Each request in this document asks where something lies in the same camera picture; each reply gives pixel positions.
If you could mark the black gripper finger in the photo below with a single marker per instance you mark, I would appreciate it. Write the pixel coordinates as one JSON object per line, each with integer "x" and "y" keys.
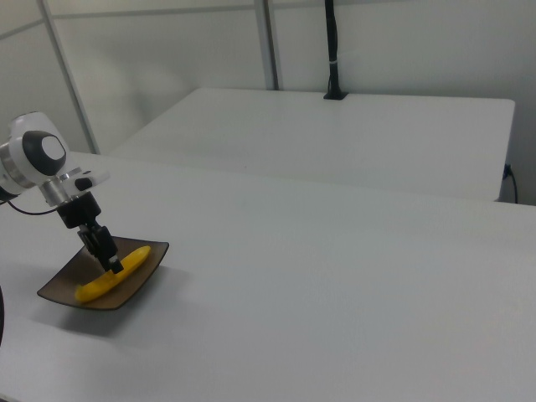
{"x": 106, "y": 247}
{"x": 87, "y": 240}

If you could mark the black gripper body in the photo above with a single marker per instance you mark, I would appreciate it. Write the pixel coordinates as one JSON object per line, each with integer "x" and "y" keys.
{"x": 79, "y": 211}

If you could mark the yellow banana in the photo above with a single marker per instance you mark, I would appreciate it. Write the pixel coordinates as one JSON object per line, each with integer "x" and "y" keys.
{"x": 96, "y": 289}

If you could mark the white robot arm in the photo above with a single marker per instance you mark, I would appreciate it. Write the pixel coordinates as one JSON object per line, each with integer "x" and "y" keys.
{"x": 25, "y": 167}

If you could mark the square brown ceramic plate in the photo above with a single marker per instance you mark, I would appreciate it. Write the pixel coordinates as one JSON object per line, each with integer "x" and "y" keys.
{"x": 63, "y": 289}

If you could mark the white side table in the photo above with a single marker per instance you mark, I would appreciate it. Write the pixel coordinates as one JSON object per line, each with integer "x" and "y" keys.
{"x": 335, "y": 142}

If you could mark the grey metal partition post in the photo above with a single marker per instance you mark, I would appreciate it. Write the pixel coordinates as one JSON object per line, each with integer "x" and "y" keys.
{"x": 67, "y": 84}
{"x": 268, "y": 46}

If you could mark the black camera pole, white band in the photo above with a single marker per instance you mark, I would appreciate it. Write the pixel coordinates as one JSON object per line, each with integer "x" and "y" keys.
{"x": 333, "y": 50}

